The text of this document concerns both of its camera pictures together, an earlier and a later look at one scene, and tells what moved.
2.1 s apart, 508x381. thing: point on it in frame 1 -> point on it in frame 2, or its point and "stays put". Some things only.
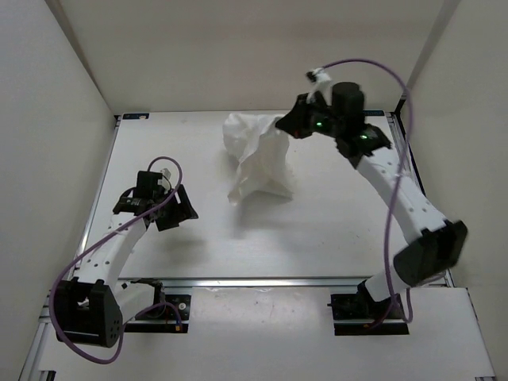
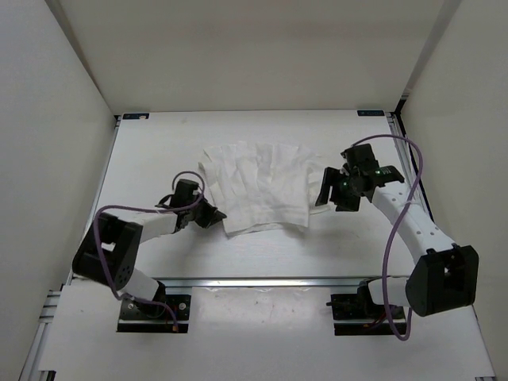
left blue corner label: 136,116 stays put
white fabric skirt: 260,150 -> 255,186
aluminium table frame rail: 252,282 stays put
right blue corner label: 373,113 stays put
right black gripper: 294,122 -> 331,177
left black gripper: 182,211 -> 211,216
